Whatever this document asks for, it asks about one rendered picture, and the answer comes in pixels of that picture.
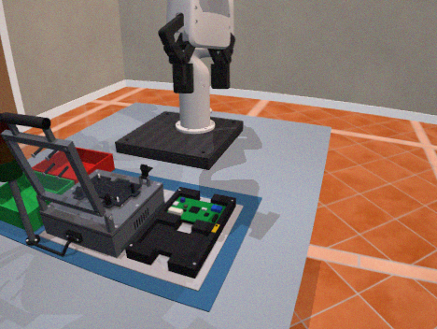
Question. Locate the green circuit board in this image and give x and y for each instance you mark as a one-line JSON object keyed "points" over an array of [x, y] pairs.
{"points": [[191, 210]]}

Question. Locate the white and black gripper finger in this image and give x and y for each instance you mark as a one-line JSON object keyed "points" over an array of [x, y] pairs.
{"points": [[220, 69], [182, 70]]}

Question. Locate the green bin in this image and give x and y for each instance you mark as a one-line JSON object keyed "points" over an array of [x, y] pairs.
{"points": [[28, 194]]}

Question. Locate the red bin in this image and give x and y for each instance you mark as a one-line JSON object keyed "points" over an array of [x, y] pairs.
{"points": [[90, 159]]}

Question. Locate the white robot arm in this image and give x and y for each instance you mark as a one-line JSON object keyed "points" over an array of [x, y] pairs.
{"points": [[194, 107]]}

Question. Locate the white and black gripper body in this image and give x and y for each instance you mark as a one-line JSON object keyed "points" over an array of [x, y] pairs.
{"points": [[207, 22]]}

